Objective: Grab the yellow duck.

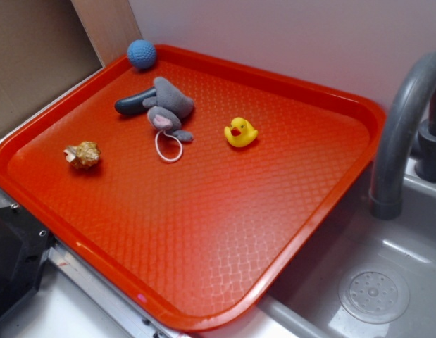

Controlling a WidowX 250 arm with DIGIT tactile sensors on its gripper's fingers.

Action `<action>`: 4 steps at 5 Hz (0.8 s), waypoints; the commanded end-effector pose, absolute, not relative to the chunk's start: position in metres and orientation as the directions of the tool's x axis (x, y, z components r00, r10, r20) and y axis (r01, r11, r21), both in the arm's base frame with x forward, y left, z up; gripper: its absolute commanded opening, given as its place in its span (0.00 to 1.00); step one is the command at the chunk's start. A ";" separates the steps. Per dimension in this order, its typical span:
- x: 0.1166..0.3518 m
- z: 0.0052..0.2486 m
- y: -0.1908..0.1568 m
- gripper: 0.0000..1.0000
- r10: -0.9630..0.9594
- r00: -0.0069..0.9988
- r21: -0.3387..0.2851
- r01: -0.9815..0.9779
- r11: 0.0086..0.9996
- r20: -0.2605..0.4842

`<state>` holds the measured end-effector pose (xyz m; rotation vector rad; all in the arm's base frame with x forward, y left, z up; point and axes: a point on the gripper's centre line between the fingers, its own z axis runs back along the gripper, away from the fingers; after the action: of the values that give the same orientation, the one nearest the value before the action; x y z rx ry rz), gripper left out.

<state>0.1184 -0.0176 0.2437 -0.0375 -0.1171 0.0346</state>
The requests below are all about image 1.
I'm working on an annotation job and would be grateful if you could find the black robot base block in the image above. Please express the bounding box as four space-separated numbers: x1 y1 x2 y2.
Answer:
0 204 54 322

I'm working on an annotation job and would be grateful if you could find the grey plastic sink basin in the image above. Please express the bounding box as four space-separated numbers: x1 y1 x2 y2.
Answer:
259 161 436 337

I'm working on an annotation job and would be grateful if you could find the grey plush elephant toy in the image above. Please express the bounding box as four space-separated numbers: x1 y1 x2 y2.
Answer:
142 77 194 163

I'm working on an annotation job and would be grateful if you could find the grey toy faucet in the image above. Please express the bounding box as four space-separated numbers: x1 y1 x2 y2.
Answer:
369 51 436 220

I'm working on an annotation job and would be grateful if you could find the dark blue plastic handle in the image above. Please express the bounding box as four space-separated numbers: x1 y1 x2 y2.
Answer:
114 87 156 116

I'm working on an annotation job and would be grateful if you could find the yellow rubber duck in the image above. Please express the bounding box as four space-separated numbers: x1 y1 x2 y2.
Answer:
224 117 259 148

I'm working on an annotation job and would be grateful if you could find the brown cardboard panel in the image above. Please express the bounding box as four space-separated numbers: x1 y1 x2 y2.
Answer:
0 1 101 139

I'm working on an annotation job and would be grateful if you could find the aluminium frame rail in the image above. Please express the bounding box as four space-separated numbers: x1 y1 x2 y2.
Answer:
48 244 185 337

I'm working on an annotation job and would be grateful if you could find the golden seashell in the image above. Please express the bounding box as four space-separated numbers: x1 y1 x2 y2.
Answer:
63 141 101 169

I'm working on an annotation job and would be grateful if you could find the red plastic tray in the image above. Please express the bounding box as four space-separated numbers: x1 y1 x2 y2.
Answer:
0 45 385 332

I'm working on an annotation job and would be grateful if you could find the blue dimpled ball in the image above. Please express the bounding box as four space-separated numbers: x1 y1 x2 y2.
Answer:
127 39 157 70

